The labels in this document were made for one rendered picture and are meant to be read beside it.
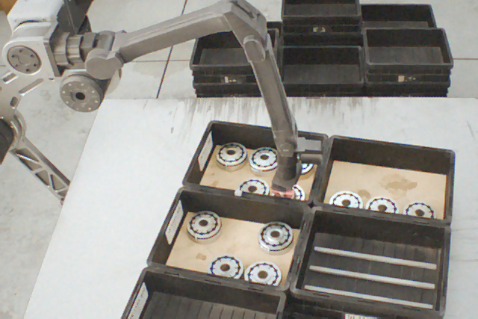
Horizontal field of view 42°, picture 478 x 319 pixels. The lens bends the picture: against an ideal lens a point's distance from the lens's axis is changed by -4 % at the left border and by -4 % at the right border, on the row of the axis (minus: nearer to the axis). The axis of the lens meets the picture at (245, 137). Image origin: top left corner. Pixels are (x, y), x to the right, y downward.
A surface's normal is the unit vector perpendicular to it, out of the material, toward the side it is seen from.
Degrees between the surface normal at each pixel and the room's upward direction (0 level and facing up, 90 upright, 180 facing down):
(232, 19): 96
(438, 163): 90
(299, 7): 0
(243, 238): 0
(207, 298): 90
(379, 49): 0
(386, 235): 90
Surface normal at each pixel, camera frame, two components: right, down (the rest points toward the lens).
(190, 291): -0.26, 0.68
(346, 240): -0.08, -0.72
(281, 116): -0.04, 0.74
